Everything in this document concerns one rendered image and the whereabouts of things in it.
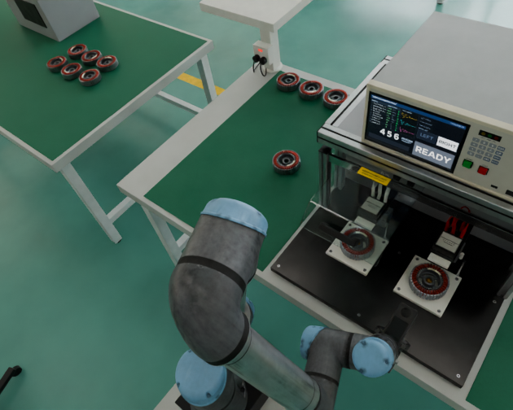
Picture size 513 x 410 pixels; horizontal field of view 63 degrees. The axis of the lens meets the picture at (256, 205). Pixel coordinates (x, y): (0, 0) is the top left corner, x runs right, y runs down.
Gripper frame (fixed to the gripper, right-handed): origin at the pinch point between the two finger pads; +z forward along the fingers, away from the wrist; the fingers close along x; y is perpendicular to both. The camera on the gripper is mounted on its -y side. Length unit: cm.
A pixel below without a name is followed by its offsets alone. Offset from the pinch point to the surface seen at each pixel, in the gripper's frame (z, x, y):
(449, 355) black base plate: 9.1, 13.8, -1.2
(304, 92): 45, -84, -66
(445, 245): 7.3, -0.2, -28.3
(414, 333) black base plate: 9.4, 3.6, -1.8
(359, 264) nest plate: 13.5, -20.2, -11.2
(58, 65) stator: 22, -215, -27
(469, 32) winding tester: -8, -20, -82
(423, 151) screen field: -10.6, -14.7, -46.4
